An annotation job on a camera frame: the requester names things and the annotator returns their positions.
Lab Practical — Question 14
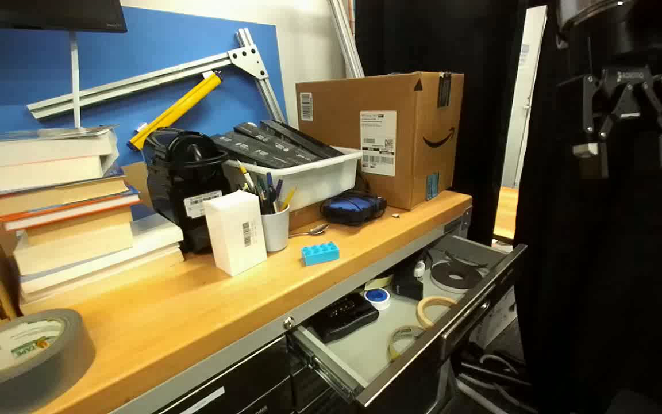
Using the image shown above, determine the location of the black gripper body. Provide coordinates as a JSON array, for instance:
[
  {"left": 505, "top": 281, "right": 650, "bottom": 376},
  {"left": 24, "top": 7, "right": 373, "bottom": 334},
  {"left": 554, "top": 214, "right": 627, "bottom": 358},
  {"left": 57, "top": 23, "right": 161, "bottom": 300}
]
[{"left": 600, "top": 62, "right": 657, "bottom": 123}]

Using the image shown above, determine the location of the blue Lego brick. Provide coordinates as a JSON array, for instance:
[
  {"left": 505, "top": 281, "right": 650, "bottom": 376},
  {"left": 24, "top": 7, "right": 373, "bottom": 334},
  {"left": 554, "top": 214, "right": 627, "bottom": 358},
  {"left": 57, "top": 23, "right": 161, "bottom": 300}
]
[{"left": 301, "top": 242, "right": 343, "bottom": 268}]

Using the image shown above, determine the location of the open grey metal drawer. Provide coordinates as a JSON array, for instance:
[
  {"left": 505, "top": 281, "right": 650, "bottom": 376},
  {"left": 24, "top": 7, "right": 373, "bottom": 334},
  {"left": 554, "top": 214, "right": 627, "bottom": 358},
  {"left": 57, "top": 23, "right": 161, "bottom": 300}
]
[{"left": 284, "top": 231, "right": 529, "bottom": 409}]

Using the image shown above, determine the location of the brown cardboard shipping box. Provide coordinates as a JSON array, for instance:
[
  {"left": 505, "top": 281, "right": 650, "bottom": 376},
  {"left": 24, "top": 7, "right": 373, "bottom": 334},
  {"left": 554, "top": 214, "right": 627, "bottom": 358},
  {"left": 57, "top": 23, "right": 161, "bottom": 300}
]
[{"left": 295, "top": 68, "right": 467, "bottom": 211}]

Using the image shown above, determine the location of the black tape roll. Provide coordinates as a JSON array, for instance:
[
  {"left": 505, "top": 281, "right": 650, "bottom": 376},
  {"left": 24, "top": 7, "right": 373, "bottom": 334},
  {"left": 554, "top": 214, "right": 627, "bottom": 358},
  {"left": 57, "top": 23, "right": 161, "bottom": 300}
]
[{"left": 427, "top": 259, "right": 484, "bottom": 294}]

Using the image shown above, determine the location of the small black block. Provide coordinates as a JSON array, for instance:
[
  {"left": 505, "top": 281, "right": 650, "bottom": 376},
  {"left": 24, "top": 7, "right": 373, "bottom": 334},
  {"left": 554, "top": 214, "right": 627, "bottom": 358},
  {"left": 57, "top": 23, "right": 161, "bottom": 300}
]
[{"left": 391, "top": 272, "right": 426, "bottom": 300}]

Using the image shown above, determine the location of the blue and black pouch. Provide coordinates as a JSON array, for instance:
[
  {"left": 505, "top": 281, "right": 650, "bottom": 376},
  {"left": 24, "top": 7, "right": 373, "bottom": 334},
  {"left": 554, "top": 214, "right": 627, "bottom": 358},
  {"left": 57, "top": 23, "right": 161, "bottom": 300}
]
[{"left": 319, "top": 188, "right": 389, "bottom": 227}]

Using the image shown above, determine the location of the upright aluminium extrusion bar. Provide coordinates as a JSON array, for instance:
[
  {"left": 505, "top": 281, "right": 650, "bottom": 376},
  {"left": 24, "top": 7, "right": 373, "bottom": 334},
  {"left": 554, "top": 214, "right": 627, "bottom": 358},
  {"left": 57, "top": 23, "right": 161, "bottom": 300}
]
[{"left": 326, "top": 0, "right": 368, "bottom": 80}]

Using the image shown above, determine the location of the beige tape roll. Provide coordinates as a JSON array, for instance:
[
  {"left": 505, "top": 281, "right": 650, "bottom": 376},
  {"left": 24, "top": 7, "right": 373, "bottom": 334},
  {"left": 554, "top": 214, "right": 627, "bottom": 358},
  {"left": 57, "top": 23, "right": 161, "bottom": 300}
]
[{"left": 413, "top": 294, "right": 460, "bottom": 328}]

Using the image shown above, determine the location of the blue and white tape roll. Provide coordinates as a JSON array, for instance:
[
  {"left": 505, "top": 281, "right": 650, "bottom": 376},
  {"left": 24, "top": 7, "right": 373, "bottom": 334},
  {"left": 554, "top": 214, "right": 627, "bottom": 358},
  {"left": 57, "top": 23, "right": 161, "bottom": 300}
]
[{"left": 362, "top": 285, "right": 392, "bottom": 312}]

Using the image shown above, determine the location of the white plastic bin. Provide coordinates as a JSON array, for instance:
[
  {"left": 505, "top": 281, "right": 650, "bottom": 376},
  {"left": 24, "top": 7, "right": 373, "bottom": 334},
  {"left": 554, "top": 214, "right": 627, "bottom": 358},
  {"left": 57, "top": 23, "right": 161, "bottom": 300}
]
[{"left": 220, "top": 144, "right": 365, "bottom": 214}]

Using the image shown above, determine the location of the long black box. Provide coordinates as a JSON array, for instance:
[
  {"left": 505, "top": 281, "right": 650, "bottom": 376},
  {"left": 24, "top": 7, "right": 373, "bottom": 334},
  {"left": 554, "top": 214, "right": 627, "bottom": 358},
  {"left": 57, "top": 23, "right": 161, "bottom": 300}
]
[
  {"left": 232, "top": 120, "right": 319, "bottom": 165},
  {"left": 260, "top": 118, "right": 344, "bottom": 161},
  {"left": 212, "top": 131, "right": 295, "bottom": 169}
]

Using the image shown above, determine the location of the thin pale tape roll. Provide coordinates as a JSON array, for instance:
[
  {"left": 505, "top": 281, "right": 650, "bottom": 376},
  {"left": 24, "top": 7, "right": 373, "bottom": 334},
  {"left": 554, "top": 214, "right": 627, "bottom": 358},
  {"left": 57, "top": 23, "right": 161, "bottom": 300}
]
[{"left": 384, "top": 323, "right": 427, "bottom": 363}]

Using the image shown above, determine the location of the black electronic device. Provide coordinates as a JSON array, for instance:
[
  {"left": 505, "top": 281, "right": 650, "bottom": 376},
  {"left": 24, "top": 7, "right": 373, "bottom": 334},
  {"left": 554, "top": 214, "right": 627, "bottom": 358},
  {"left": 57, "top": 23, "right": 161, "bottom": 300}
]
[{"left": 306, "top": 290, "right": 382, "bottom": 345}]

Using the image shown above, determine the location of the bunch of pens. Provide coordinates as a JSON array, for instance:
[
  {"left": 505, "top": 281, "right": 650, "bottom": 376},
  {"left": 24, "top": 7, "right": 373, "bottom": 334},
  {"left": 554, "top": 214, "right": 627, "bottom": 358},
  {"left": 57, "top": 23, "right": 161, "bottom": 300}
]
[{"left": 237, "top": 161, "right": 298, "bottom": 216}]

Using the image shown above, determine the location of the white pen cup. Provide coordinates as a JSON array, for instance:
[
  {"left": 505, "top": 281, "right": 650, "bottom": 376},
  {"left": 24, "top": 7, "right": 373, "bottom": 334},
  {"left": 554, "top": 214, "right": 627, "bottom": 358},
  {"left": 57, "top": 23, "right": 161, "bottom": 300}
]
[{"left": 260, "top": 206, "right": 295, "bottom": 256}]

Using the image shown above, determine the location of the white small carton box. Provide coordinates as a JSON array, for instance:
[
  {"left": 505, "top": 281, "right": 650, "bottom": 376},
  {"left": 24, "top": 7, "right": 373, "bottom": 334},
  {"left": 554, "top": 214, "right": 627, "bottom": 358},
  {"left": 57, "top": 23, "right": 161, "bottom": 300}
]
[{"left": 201, "top": 188, "right": 270, "bottom": 279}]

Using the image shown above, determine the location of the yellow spirit level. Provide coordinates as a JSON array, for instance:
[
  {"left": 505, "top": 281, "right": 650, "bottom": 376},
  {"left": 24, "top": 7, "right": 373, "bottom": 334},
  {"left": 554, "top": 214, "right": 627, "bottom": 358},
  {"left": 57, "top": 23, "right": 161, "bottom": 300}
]
[{"left": 129, "top": 70, "right": 226, "bottom": 151}]

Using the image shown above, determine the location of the black cabinet front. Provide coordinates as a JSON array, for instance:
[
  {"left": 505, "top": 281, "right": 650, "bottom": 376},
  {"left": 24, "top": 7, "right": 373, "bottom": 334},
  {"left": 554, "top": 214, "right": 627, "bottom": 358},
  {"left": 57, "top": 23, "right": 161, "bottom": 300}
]
[{"left": 150, "top": 334, "right": 339, "bottom": 414}]

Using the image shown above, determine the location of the large white flat book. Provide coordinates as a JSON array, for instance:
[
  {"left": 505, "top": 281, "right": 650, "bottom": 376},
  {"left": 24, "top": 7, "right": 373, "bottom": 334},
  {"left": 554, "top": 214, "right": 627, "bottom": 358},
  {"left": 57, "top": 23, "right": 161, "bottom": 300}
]
[{"left": 16, "top": 211, "right": 185, "bottom": 298}]

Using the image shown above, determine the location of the white monitor stand pole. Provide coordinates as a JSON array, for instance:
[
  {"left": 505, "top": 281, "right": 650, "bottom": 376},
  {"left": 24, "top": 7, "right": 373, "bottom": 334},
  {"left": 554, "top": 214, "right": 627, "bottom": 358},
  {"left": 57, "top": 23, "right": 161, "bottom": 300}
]
[{"left": 67, "top": 30, "right": 85, "bottom": 133}]

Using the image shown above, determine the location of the red edged book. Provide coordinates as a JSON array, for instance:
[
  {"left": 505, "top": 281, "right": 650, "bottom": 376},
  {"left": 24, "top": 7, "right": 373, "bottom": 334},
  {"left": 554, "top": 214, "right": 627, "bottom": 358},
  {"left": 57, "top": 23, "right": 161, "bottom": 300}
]
[{"left": 0, "top": 190, "right": 142, "bottom": 234}]

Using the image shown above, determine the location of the thick tan paged book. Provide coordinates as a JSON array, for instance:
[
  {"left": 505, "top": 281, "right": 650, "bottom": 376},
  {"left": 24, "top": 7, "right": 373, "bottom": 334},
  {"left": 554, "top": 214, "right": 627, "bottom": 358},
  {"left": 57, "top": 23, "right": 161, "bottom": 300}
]
[{"left": 8, "top": 206, "right": 137, "bottom": 281}]

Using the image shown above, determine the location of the brown cover book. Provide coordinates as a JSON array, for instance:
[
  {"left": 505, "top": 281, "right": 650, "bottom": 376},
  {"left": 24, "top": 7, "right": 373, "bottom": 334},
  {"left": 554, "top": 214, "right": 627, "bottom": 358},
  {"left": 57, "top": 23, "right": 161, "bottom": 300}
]
[{"left": 0, "top": 175, "right": 131, "bottom": 220}]

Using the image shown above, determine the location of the thick white book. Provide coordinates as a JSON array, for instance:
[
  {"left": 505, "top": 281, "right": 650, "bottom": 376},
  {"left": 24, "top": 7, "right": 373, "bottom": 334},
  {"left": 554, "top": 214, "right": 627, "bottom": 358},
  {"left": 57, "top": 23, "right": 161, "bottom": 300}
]
[{"left": 0, "top": 126, "right": 121, "bottom": 199}]

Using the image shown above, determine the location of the black monitor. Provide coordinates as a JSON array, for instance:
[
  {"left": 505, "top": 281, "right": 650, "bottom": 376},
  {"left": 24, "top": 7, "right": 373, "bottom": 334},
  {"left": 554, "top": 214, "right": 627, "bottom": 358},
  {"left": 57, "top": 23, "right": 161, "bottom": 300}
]
[{"left": 0, "top": 0, "right": 129, "bottom": 35}]

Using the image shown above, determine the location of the blue pin board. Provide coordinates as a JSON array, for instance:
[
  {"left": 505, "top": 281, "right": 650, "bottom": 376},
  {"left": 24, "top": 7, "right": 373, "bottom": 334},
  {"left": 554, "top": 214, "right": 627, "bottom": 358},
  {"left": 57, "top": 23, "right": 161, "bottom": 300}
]
[{"left": 0, "top": 5, "right": 290, "bottom": 210}]

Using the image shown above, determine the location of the aluminium extrusion frame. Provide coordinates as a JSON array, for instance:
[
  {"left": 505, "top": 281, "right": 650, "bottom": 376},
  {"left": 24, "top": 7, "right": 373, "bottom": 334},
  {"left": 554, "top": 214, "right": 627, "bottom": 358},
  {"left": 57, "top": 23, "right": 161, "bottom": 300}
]
[{"left": 24, "top": 27, "right": 288, "bottom": 123}]

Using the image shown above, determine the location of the grey duct tape roll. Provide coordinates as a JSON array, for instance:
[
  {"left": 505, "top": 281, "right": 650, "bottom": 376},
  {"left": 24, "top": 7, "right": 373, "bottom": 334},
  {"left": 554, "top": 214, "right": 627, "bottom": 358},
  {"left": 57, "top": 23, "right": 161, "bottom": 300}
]
[{"left": 0, "top": 306, "right": 98, "bottom": 414}]

